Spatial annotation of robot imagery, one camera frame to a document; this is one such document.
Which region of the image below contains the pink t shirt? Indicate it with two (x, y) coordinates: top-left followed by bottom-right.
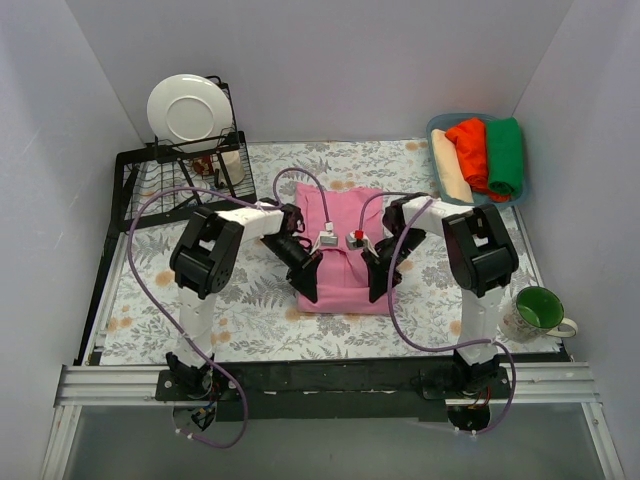
(296, 183), (389, 315)

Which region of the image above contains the clear blue plastic bin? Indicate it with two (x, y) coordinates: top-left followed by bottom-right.
(426, 113), (529, 208)

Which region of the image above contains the floral green-inside mug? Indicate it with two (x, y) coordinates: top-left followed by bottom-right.
(499, 286), (579, 343)

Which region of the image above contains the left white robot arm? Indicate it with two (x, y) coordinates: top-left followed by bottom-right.
(166, 200), (322, 400)

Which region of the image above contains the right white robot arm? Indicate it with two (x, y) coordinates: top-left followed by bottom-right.
(347, 193), (519, 399)

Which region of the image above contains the floral patterned table mat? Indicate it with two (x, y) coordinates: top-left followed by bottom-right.
(99, 140), (564, 364)

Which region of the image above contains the beige rolled t shirt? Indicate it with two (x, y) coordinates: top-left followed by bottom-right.
(431, 129), (473, 203)

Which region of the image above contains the cream ceramic cup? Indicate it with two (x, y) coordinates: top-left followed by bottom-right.
(221, 150), (245, 185)

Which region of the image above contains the orange rolled t shirt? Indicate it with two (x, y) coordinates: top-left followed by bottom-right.
(445, 117), (511, 203)

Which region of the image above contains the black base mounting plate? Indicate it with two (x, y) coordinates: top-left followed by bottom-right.
(155, 357), (511, 422)

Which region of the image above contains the green rolled t shirt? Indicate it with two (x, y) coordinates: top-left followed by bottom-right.
(486, 117), (524, 197)

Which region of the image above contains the white round plate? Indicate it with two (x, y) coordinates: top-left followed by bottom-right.
(147, 74), (234, 153)

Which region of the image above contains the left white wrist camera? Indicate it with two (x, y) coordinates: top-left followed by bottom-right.
(315, 222), (339, 248)

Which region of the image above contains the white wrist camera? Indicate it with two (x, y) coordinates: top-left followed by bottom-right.
(346, 230), (373, 251)
(315, 222), (339, 248)

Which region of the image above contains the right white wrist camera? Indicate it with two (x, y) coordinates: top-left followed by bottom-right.
(346, 230), (373, 251)

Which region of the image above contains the black wire dish rack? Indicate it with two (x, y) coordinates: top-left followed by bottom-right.
(72, 74), (259, 366)

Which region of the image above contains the aluminium frame rail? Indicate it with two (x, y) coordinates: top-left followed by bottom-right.
(54, 362), (625, 479)

